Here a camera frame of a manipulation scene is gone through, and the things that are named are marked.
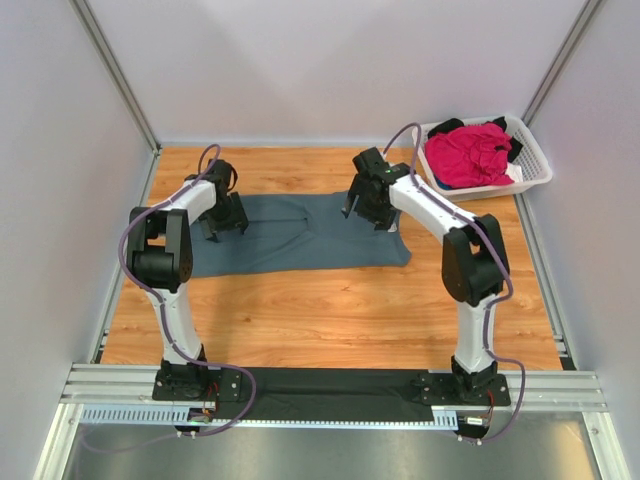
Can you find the left aluminium frame post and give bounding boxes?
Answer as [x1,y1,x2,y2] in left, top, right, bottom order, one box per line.
[68,0,162,151]

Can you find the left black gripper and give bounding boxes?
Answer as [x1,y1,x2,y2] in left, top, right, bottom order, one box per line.
[198,193,248,244]

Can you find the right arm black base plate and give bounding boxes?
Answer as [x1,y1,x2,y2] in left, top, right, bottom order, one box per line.
[409,371,511,407]

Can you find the grey blue t shirt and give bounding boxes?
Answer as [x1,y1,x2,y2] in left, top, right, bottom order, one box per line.
[191,191,411,278]

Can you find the black garment in basket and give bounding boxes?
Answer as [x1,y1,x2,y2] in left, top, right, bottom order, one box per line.
[425,116,523,164]

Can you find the rear aluminium table rail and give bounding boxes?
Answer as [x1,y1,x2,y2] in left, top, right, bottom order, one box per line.
[161,138,388,149]

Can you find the magenta t shirt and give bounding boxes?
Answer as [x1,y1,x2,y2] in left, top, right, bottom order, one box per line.
[424,122,514,189]

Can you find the white garment in basket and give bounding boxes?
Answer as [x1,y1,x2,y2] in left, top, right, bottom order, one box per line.
[505,163,524,183]

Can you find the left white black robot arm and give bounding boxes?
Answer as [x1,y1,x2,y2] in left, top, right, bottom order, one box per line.
[119,159,249,402]

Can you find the aluminium frame post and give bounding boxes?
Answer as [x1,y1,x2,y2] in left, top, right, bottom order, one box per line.
[68,0,162,151]
[521,0,606,126]

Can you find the right aluminium frame post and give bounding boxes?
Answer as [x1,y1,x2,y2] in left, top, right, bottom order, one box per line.
[521,0,606,126]

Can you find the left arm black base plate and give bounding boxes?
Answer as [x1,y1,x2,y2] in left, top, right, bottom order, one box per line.
[152,365,252,402]

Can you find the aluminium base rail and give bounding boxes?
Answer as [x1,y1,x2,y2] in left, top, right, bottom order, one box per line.
[61,364,607,412]

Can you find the grey slotted cable duct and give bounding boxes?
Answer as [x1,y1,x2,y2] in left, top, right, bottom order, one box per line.
[79,404,460,430]

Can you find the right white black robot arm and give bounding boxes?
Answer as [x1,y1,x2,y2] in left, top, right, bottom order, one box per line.
[342,147,508,404]

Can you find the blue garment in basket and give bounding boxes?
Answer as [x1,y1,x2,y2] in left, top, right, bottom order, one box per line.
[434,175,453,191]

